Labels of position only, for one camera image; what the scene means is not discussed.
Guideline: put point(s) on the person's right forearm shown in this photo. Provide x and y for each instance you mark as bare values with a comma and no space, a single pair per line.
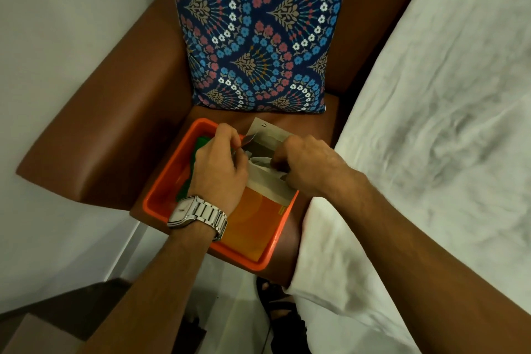
431,275

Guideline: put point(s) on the person's left thumb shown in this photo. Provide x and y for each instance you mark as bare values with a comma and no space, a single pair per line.
242,161

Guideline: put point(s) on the blue floral cushion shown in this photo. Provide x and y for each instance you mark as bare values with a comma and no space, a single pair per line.
261,30

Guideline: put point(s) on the green cloth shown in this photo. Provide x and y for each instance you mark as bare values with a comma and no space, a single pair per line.
194,149

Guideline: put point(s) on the brown leather armchair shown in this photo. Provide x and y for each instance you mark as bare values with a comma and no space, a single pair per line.
124,125

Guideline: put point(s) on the person's right hand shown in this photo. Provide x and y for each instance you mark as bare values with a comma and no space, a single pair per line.
315,167

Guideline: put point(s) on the black sandal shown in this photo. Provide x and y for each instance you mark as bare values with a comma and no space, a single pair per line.
286,324

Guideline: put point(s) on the person's right fingers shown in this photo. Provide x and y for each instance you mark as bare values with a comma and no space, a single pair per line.
284,154

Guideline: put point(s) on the person's left forearm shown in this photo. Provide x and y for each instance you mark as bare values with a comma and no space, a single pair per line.
157,287

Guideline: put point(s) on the silver metal wristwatch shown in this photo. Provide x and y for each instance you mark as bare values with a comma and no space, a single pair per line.
198,213

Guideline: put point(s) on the person's left hand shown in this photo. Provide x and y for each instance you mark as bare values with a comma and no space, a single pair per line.
215,171

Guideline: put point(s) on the orange plastic tray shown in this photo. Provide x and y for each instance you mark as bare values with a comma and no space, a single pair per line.
166,187

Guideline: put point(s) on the beige paper packet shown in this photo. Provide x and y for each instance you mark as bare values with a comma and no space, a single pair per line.
269,187

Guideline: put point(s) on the white bed sheet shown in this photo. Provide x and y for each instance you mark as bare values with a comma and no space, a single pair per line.
439,125

